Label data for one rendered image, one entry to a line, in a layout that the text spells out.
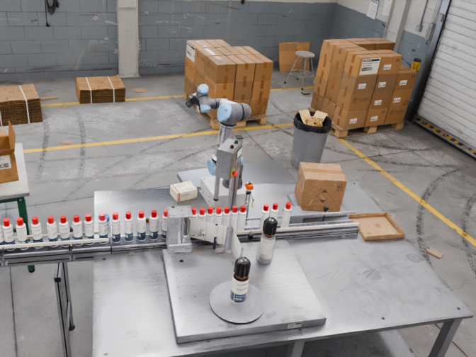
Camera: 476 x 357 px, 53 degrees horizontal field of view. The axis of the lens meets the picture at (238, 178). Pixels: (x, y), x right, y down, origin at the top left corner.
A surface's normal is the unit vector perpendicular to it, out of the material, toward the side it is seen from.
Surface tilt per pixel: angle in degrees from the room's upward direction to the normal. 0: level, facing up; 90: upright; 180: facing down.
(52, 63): 90
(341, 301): 0
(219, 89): 88
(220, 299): 0
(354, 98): 89
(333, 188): 90
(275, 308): 0
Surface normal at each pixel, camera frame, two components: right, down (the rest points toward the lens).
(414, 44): -0.91, 0.13
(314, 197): 0.04, 0.51
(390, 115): 0.41, 0.50
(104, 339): 0.10, -0.85
